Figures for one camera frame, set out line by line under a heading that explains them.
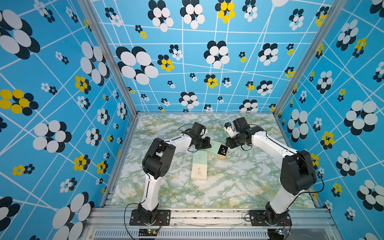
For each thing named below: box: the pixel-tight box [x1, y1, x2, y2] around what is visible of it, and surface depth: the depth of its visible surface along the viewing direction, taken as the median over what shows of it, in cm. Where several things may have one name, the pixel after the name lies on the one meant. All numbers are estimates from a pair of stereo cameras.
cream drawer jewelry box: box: [191, 163, 208, 182], surface depth 88 cm
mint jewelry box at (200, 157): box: [192, 150, 208, 164], surface depth 93 cm
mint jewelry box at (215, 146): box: [207, 140, 222, 154], surface depth 98 cm
